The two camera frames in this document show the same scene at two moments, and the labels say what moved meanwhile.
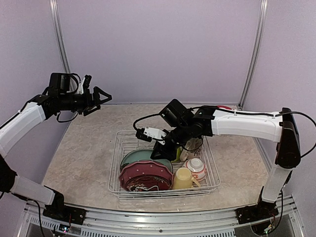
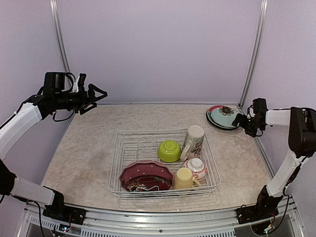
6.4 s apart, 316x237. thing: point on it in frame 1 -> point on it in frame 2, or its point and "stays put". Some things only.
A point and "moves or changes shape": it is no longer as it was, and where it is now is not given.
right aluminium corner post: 262,27 stays put
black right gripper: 163,152 -> 252,133
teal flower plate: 142,154 moves or changes shape
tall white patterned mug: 192,148 stays put
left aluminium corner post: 59,29 stays put
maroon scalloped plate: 145,176 stays put
